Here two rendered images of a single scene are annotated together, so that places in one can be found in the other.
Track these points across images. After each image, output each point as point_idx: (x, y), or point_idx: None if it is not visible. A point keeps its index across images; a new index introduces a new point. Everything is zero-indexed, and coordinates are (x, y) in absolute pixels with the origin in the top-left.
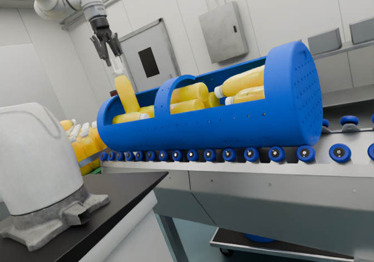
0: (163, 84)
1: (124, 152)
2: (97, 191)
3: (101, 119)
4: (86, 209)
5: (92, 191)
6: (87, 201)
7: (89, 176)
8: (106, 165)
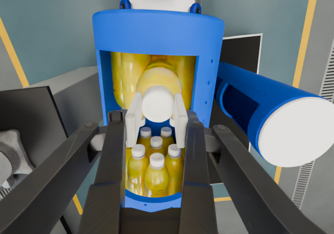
0: (134, 201)
1: None
2: (35, 146)
3: (95, 41)
4: (10, 185)
5: (31, 141)
6: (15, 172)
7: (44, 100)
8: None
